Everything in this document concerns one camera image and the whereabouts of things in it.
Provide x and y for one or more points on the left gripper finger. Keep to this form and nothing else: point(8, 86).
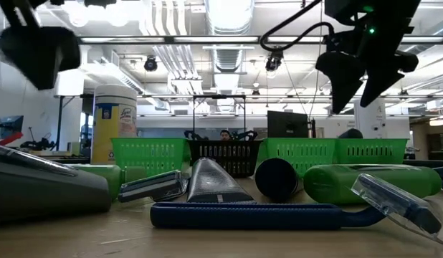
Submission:
point(42, 53)

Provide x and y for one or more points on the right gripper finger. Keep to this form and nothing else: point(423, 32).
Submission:
point(341, 75)
point(386, 77)

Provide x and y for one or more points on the gray body wash bottle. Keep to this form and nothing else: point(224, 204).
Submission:
point(46, 193)
point(350, 133)

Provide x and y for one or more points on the black cylindrical container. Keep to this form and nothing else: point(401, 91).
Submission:
point(276, 179)

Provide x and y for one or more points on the blue razor with clear cap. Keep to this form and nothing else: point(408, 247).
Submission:
point(243, 216)

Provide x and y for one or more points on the black background robot arm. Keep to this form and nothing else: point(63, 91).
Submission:
point(38, 143)

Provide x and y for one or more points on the white pillar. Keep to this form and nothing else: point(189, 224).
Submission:
point(375, 122)

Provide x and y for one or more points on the black monitor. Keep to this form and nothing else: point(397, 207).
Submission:
point(287, 125)

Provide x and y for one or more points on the green plastic basket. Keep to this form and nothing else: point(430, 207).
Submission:
point(150, 156)
point(304, 150)
point(372, 150)

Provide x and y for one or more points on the blue screen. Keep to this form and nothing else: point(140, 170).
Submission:
point(10, 123)

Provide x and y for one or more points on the disinfecting wipes canister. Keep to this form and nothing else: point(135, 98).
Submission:
point(112, 122)

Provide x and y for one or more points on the person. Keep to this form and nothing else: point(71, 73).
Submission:
point(225, 135)

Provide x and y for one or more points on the black beam with light strips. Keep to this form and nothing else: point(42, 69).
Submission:
point(214, 39)

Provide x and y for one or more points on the black plastic basket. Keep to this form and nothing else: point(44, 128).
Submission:
point(228, 157)

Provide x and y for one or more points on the black overhead camera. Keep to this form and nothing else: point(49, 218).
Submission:
point(273, 61)

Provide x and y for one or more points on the black aluminium table frame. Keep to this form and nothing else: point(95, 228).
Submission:
point(427, 163)

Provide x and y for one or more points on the black ceiling dome camera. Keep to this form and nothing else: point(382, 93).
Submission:
point(150, 64)

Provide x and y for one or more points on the black background table frame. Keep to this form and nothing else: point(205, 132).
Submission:
point(219, 96)

